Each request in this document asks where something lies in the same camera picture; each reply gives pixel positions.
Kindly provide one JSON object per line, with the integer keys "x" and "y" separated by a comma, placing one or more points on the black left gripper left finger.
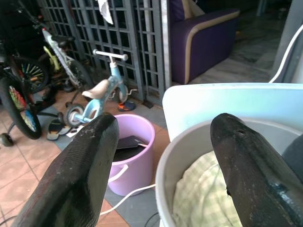
{"x": 78, "y": 170}

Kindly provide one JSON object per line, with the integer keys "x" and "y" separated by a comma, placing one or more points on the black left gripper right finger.
{"x": 251, "y": 172}

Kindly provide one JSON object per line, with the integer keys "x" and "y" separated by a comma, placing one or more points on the white washing machine lid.
{"x": 287, "y": 59}

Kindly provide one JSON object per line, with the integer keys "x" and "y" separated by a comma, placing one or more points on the black flip-flop sandal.
{"x": 55, "y": 130}

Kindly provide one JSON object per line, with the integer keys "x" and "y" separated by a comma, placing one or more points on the pale green checked cloth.
{"x": 201, "y": 189}

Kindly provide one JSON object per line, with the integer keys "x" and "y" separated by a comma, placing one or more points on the purple plastic bucket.
{"x": 135, "y": 170}

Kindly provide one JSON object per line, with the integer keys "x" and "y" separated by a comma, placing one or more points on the black flat item in bucket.
{"x": 129, "y": 144}

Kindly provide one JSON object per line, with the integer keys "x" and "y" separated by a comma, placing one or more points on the light blue balance bike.
{"x": 104, "y": 94}

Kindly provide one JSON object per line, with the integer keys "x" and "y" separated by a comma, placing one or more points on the orange and blue shoe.
{"x": 126, "y": 106}

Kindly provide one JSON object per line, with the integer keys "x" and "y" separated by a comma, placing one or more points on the black bicycle with colourful spokes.
{"x": 16, "y": 94}

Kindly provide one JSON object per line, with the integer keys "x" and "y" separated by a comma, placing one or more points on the white and yellow bicycle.
{"x": 64, "y": 63}

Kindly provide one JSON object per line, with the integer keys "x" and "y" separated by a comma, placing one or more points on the grey metal folding gate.
{"x": 113, "y": 40}

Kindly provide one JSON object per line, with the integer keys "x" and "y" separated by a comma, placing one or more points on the purple sofa with beige trim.
{"x": 201, "y": 45}

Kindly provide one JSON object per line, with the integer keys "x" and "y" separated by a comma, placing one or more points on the white hanging cloth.
{"x": 105, "y": 10}

